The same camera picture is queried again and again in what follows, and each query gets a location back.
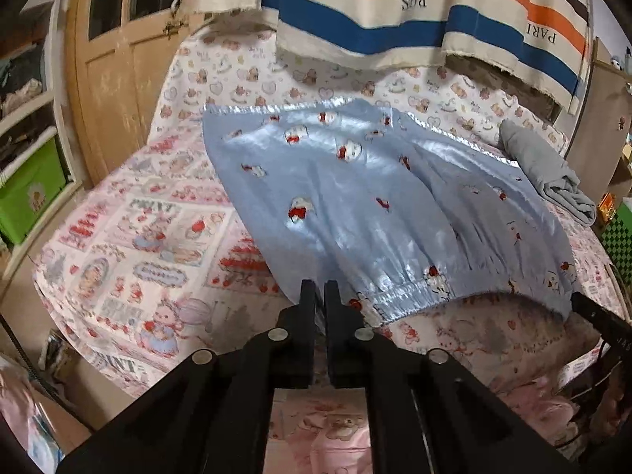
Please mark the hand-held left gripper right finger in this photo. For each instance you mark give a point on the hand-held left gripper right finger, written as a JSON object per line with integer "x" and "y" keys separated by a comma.
{"x": 332, "y": 306}

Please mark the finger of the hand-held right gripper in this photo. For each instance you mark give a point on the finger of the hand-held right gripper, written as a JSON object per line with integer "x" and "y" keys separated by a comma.
{"x": 600, "y": 323}

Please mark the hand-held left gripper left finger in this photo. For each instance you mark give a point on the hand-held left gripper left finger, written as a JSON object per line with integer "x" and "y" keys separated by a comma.
{"x": 308, "y": 306}

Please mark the light blue cat-print pants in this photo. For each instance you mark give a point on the light blue cat-print pants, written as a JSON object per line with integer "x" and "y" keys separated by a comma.
{"x": 355, "y": 197}

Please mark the green checkered box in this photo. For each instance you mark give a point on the green checkered box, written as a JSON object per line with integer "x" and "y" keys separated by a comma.
{"x": 619, "y": 234}

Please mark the pink bear print cloth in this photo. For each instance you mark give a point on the pink bear print cloth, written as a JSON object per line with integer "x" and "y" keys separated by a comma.
{"x": 321, "y": 429}

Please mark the grey folded cloth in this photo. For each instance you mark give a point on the grey folded cloth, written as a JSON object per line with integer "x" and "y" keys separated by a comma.
{"x": 548, "y": 168}

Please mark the patchwork strawberry print bed sheet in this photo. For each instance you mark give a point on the patchwork strawberry print bed sheet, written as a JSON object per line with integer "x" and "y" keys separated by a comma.
{"x": 148, "y": 237}

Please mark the wooden cabinet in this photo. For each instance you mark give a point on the wooden cabinet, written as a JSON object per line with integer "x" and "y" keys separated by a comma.
{"x": 605, "y": 123}

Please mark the bear and heart print sheet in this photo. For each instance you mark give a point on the bear and heart print sheet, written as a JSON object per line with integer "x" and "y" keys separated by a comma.
{"x": 232, "y": 79}

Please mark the wooden door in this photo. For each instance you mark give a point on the wooden door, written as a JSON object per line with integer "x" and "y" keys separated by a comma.
{"x": 123, "y": 84}

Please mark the striped hanging blanket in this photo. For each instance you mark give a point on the striped hanging blanket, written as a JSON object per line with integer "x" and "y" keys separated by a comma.
{"x": 395, "y": 15}

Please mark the green storage box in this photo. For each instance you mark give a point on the green storage box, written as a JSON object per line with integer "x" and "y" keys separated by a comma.
{"x": 29, "y": 187}

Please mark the metal door latch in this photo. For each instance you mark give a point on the metal door latch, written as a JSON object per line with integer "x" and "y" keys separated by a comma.
{"x": 177, "y": 17}

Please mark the white shelf unit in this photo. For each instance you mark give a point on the white shelf unit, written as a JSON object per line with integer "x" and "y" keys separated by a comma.
{"x": 34, "y": 108}

